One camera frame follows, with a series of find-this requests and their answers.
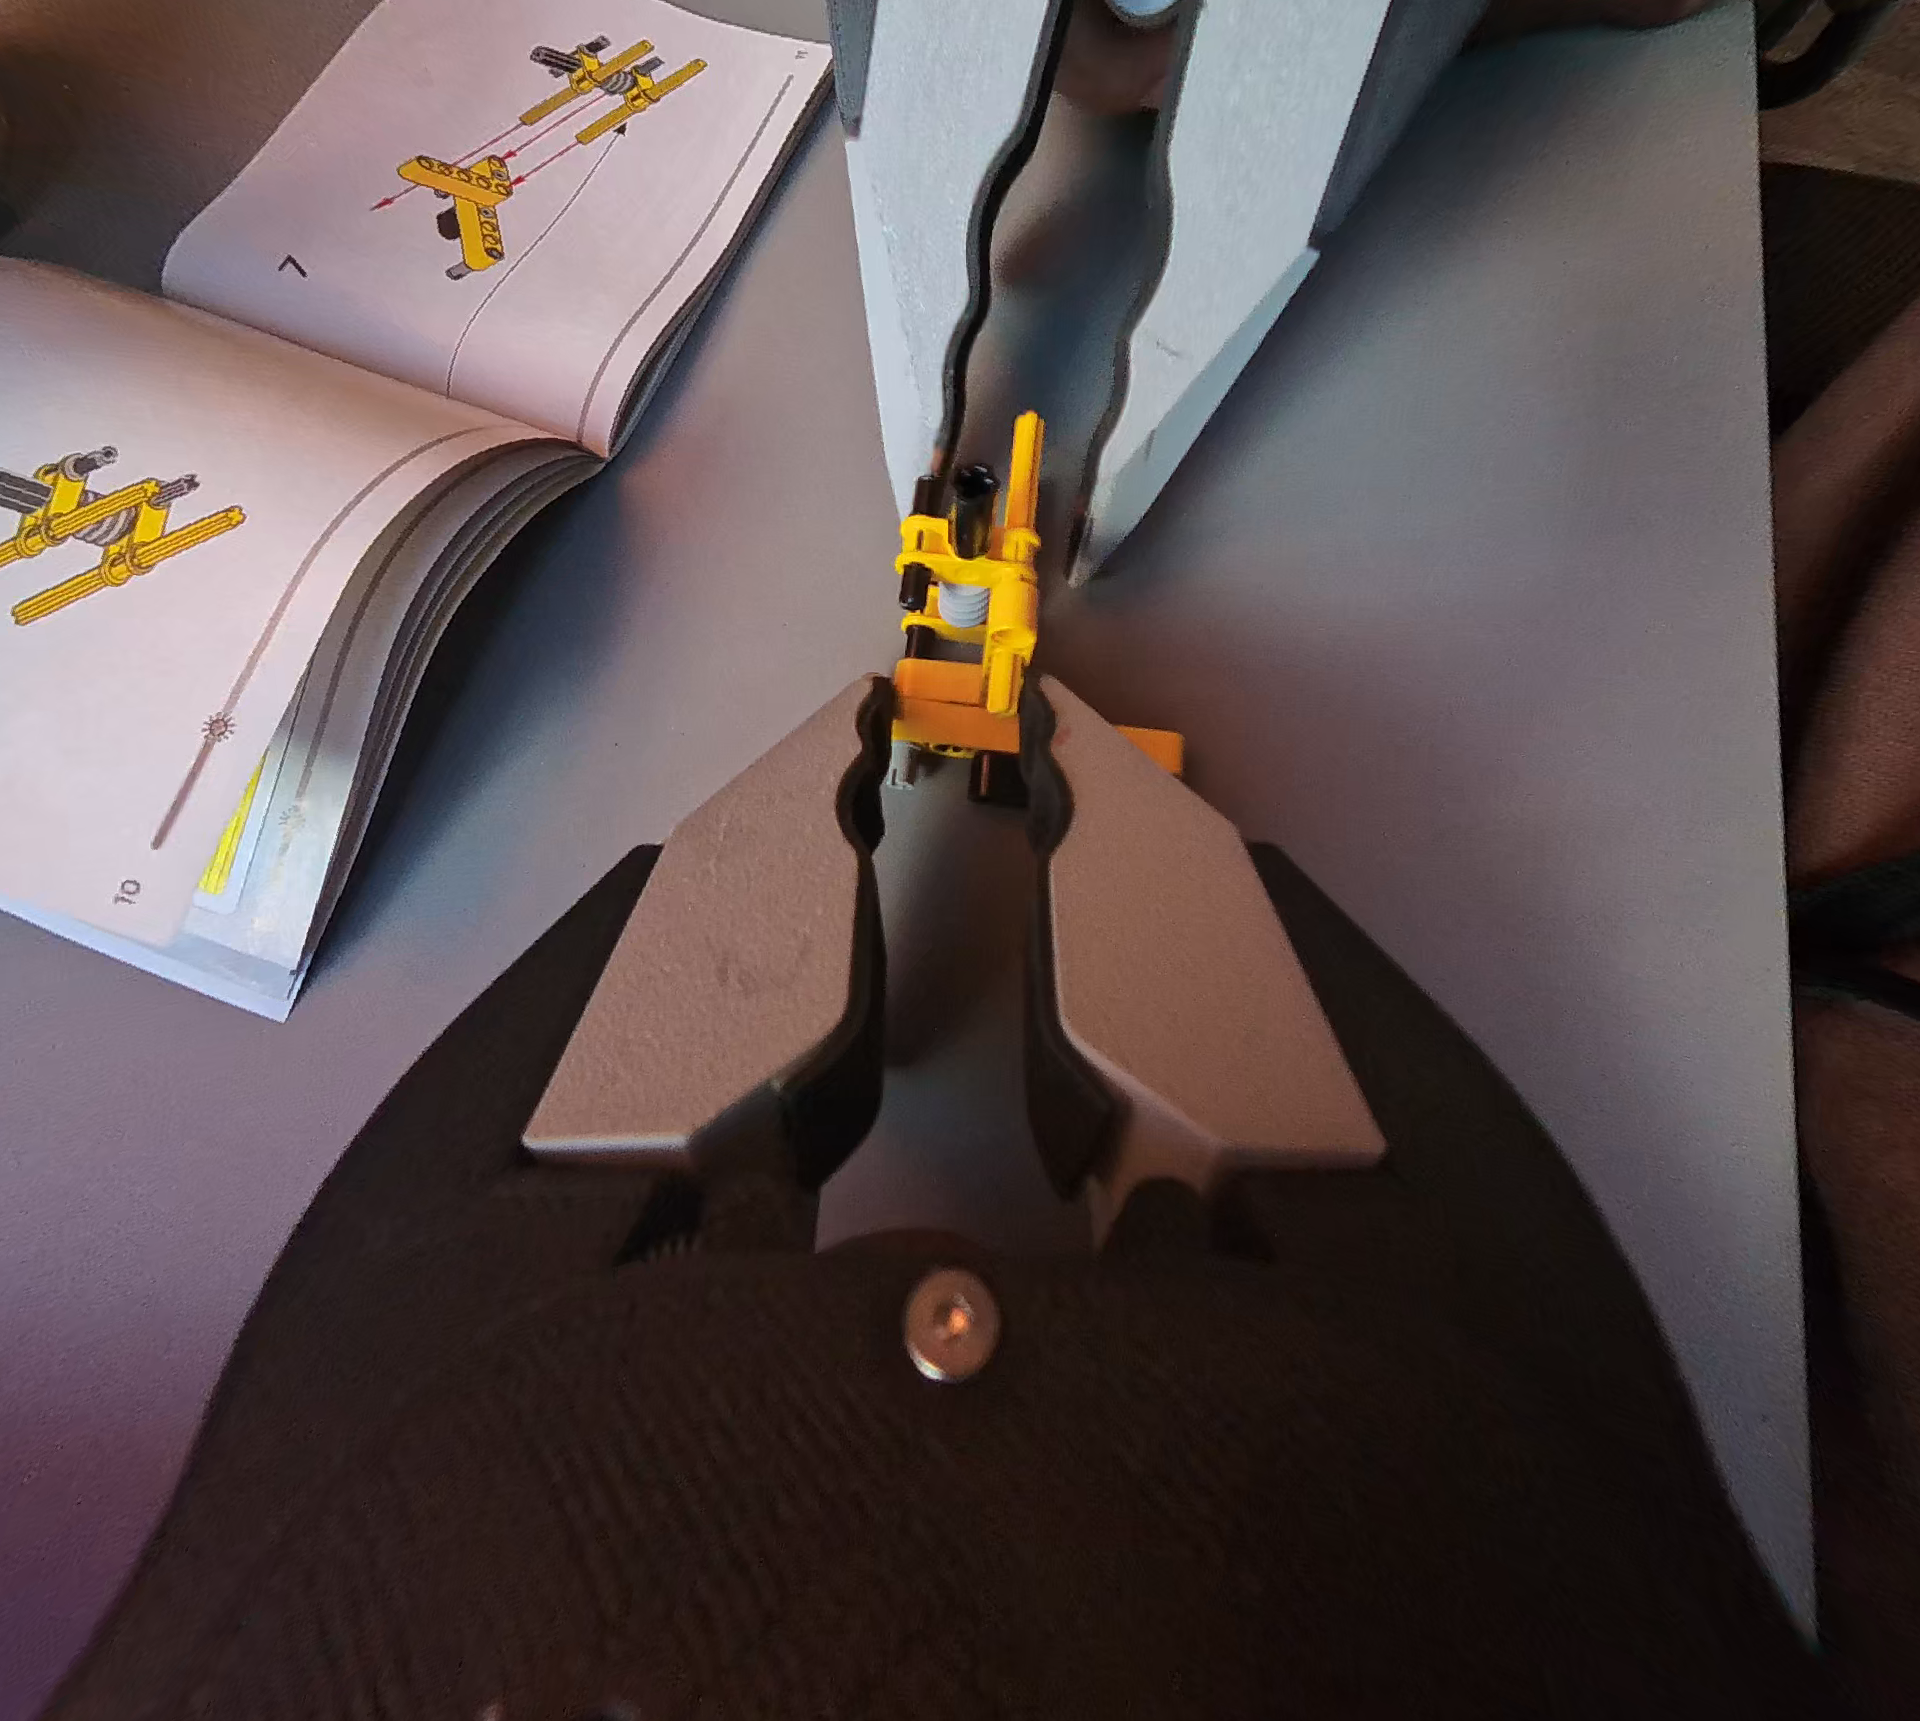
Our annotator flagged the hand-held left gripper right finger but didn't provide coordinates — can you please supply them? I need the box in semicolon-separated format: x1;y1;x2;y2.
1022;676;1388;1198

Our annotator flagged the yellow lego beam with pins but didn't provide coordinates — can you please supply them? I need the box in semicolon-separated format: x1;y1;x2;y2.
888;655;1190;799

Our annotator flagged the yellow lego axle assembly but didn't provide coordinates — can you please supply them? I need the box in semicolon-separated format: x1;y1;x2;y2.
895;409;1047;718

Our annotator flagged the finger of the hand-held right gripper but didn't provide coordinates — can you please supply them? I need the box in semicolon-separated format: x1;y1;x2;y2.
1067;0;1436;588
843;0;1078;491

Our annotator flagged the open lego instruction booklet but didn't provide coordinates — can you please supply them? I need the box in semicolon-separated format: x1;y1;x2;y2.
0;0;836;1020

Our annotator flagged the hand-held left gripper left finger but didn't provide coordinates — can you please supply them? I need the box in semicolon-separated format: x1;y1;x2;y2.
522;676;891;1193

